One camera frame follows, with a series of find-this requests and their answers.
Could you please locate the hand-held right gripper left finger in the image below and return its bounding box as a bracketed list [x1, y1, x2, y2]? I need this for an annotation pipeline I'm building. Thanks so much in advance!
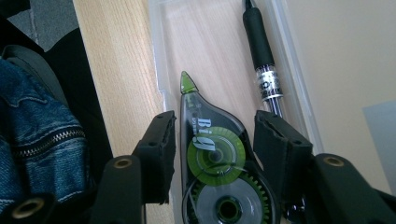
[131, 109, 177, 205]

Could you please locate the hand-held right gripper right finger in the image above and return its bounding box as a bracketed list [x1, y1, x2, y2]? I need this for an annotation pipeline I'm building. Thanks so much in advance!
[252, 109, 314, 204]

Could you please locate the green correction tape dispenser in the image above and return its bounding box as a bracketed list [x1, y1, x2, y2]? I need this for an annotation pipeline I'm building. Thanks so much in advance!
[179, 70, 279, 224]

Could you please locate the translucent plastic pencil case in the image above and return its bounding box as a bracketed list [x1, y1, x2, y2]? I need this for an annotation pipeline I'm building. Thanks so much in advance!
[148, 0, 325, 224]

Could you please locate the black pen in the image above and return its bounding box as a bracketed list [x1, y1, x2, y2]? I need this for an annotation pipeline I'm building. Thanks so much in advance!
[242, 0, 285, 119]

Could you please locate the blue denim clothing with zipper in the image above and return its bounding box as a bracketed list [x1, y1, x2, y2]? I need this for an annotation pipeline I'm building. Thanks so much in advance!
[0, 58, 92, 213]

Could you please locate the grey strap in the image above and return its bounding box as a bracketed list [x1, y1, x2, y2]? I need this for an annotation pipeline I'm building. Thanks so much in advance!
[1, 45, 68, 106]

